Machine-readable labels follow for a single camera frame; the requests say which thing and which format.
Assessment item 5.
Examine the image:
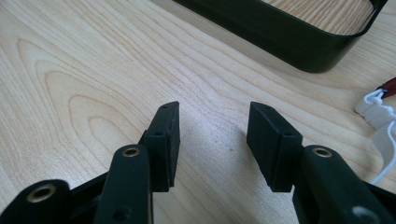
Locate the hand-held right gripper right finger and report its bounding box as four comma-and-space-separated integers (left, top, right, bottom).
246, 101, 396, 224

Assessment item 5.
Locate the white cable with connector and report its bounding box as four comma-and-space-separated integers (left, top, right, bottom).
354, 88, 396, 186

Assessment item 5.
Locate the dark red object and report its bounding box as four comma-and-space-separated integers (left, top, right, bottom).
375, 77, 396, 100

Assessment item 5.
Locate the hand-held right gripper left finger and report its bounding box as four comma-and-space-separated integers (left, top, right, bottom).
92, 101, 181, 224

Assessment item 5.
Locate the black tray with wooden base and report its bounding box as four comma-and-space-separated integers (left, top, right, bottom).
173, 0, 389, 74

